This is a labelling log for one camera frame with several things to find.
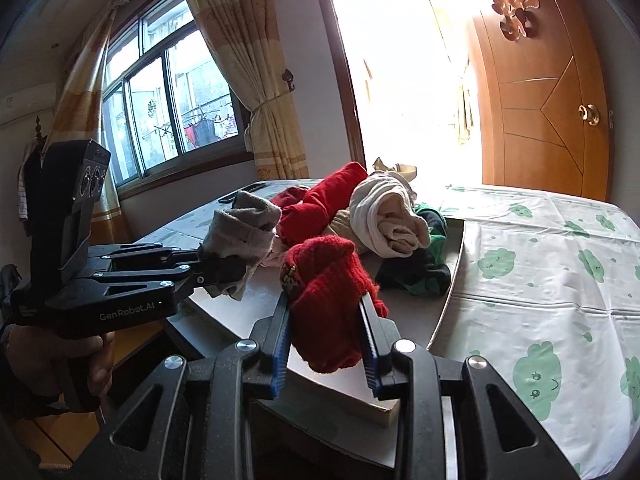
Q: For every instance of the brass doorknob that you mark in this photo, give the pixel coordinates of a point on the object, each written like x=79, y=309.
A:
x=588, y=113

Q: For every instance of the yellow loose curtain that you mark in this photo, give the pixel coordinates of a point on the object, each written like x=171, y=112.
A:
x=80, y=100

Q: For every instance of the person's left hand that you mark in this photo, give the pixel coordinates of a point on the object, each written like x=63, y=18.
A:
x=100, y=367

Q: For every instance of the red underwear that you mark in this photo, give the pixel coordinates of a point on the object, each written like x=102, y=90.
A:
x=335, y=190

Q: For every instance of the white dotted underwear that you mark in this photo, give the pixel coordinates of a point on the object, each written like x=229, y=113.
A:
x=380, y=210

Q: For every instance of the yellow tied curtain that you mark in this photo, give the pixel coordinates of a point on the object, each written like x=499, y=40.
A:
x=250, y=60

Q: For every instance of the white green cloud tablecloth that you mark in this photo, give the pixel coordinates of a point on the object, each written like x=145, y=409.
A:
x=540, y=270

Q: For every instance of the black remote control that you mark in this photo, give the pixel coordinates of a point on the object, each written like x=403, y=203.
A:
x=240, y=193

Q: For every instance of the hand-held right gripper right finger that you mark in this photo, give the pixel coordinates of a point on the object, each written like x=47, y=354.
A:
x=372, y=355

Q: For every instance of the shallow cardboard box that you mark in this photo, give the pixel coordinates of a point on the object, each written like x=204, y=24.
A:
x=405, y=315

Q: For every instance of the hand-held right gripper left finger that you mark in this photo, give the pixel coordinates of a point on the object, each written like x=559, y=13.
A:
x=280, y=355

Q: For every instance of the green black underwear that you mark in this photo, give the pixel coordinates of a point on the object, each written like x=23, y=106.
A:
x=420, y=275

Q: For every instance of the wooden door frame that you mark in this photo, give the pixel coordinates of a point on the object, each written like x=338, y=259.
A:
x=340, y=85

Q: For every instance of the pale paper door ornament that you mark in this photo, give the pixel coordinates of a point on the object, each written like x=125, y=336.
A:
x=515, y=7

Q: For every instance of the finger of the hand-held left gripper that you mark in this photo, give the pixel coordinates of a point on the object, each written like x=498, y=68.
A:
x=220, y=272
x=170, y=252

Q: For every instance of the white air conditioner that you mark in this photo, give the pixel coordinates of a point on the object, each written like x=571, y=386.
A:
x=25, y=105

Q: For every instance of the wooden door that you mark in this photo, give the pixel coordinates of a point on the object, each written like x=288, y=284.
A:
x=540, y=110

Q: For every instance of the hanging garments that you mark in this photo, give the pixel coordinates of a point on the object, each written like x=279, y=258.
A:
x=30, y=180

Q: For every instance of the grey sock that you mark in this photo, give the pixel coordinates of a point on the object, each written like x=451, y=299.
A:
x=240, y=230

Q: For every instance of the dark curtain hook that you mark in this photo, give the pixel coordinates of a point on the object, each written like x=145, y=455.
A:
x=289, y=80

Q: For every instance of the red sock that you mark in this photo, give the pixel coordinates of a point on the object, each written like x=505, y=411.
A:
x=325, y=300

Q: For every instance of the window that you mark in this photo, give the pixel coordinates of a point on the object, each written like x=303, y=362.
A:
x=160, y=110

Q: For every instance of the cream dotted underwear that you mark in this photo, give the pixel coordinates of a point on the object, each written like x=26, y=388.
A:
x=340, y=227

